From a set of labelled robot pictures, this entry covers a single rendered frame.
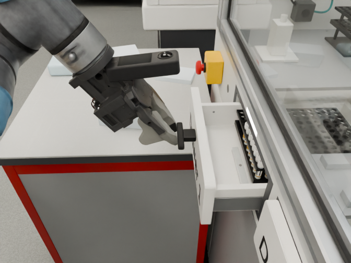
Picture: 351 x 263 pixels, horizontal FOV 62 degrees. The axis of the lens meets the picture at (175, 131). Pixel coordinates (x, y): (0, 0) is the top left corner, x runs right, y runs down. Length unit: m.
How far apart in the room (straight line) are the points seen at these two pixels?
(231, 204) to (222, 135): 0.21
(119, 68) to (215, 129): 0.32
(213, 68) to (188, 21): 0.51
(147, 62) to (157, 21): 0.85
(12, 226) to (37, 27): 1.35
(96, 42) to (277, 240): 0.37
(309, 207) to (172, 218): 0.65
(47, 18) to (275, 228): 0.41
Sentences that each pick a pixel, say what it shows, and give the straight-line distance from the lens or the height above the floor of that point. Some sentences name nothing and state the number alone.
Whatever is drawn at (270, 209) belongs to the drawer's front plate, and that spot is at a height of 0.93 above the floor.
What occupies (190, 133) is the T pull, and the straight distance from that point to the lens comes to 0.57.
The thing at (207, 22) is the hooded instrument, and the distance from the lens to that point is 1.32.
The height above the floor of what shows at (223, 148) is 0.84.
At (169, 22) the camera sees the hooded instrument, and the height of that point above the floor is 0.84.
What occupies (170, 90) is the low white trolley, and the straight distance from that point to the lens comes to 0.98.
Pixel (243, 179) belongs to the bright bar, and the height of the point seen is 0.85.
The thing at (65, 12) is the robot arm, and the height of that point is 1.15.
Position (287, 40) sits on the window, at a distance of 0.47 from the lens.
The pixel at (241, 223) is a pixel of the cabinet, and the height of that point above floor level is 0.71.
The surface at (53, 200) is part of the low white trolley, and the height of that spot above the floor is 0.57.
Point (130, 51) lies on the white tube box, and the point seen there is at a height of 0.81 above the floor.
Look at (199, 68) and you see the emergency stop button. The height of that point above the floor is 0.88.
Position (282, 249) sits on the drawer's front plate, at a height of 0.93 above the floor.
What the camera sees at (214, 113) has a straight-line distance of 0.69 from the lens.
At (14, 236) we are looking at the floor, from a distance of 1.67.
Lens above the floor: 1.28
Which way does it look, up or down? 40 degrees down
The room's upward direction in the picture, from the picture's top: straight up
